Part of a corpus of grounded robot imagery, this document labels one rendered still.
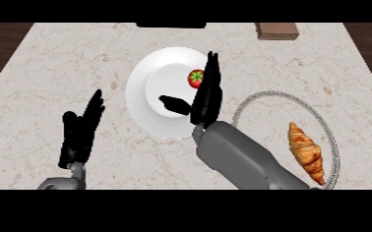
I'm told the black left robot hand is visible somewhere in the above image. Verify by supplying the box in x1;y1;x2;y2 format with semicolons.
56;88;108;170

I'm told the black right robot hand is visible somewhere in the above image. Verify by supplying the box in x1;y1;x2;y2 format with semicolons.
156;50;226;130

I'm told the golden brown croissant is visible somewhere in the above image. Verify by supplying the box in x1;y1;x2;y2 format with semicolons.
288;121;326;187

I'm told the brown wooden block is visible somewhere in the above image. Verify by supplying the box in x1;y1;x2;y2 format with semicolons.
254;23;301;41

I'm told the white round plate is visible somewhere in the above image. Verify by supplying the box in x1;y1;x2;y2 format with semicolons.
124;46;211;140

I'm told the black appliance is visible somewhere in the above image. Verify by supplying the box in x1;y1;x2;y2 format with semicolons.
136;23;208;29

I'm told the red tomato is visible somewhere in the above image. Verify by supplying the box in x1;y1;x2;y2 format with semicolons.
187;69;205;89

